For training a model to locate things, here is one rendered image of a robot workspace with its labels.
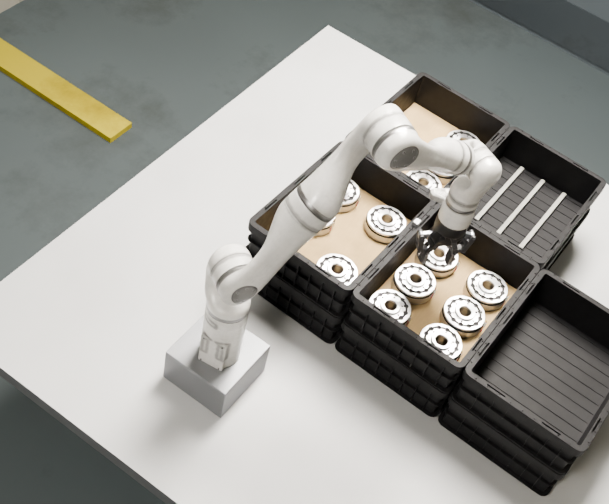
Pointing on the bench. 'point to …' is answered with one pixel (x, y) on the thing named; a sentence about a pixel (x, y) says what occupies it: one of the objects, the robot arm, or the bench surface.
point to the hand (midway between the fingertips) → (436, 257)
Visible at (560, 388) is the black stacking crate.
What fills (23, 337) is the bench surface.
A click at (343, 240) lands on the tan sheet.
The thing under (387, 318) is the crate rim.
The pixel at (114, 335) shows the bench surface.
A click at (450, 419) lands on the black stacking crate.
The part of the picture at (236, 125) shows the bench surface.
